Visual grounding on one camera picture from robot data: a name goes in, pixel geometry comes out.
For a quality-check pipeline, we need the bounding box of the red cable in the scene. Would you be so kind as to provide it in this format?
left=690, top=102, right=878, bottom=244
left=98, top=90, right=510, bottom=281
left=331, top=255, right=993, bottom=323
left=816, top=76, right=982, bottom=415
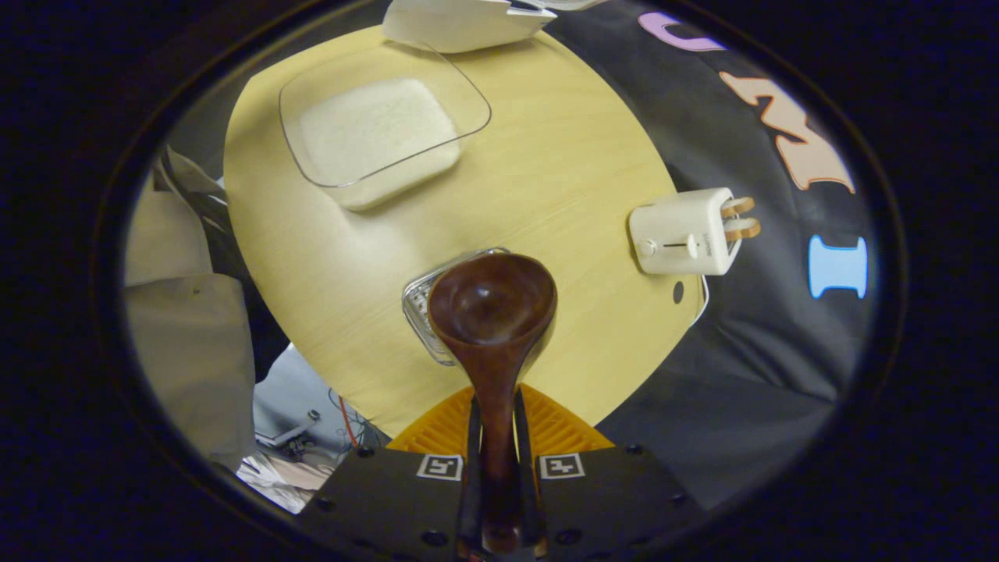
left=337, top=397, right=360, bottom=450

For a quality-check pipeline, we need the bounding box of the person's beige clothing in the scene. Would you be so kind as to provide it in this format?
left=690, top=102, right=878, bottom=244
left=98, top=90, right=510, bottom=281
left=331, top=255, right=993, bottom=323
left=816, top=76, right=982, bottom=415
left=125, top=148, right=258, bottom=469

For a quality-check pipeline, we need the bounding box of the brown wooden spoon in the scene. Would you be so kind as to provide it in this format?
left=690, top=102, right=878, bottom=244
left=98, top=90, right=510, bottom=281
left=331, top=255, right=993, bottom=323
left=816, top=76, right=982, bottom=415
left=427, top=252, right=559, bottom=557

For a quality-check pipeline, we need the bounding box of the clear square glass dish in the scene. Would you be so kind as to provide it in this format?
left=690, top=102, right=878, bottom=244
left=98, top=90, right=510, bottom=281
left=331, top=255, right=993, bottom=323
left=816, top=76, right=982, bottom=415
left=279, top=39, right=492, bottom=212

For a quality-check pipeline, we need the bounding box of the white rice cooker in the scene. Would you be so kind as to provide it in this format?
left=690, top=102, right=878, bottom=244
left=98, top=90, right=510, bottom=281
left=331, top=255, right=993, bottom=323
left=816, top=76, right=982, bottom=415
left=382, top=0, right=610, bottom=54

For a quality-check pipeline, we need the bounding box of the clear chopstick holder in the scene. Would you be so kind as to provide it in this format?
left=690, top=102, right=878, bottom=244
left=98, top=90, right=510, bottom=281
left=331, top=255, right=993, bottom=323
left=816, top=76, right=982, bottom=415
left=402, top=247, right=512, bottom=366

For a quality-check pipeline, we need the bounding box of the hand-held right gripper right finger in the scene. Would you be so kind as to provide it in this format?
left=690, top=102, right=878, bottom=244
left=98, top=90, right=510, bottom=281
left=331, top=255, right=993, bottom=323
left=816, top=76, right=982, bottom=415
left=514, top=385, right=707, bottom=562

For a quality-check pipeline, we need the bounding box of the white toaster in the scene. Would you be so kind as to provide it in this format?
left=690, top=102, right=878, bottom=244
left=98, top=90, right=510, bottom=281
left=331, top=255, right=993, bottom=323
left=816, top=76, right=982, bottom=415
left=628, top=187, right=742, bottom=276

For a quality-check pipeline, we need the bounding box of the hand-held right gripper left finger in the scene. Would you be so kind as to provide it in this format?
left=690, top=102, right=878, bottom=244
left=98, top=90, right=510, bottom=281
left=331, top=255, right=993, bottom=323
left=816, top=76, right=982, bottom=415
left=300, top=385, right=481, bottom=562

